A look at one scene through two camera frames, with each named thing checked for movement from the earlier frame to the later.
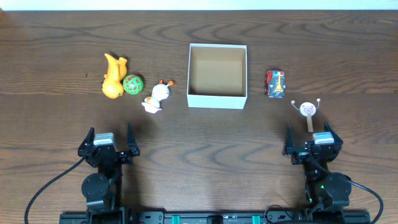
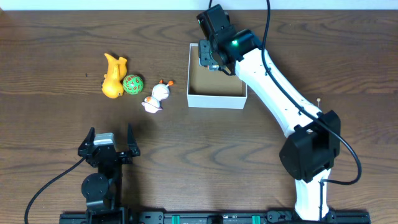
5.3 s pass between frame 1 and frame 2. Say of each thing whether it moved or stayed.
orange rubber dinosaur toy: stayed
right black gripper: moved
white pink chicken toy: stayed
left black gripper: stayed
